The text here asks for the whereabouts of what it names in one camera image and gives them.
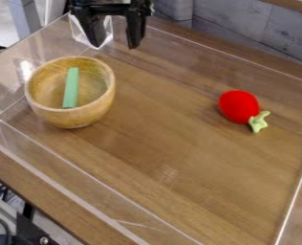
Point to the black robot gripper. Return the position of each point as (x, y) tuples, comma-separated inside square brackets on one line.
[(134, 9)]

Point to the green wooden stick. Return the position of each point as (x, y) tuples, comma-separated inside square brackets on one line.
[(70, 97)]

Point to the brown wooden bowl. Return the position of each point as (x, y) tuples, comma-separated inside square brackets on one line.
[(44, 91)]

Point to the red plush strawberry toy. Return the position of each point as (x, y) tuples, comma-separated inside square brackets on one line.
[(239, 107)]

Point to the black table clamp bracket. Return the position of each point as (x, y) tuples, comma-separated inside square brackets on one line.
[(28, 234)]

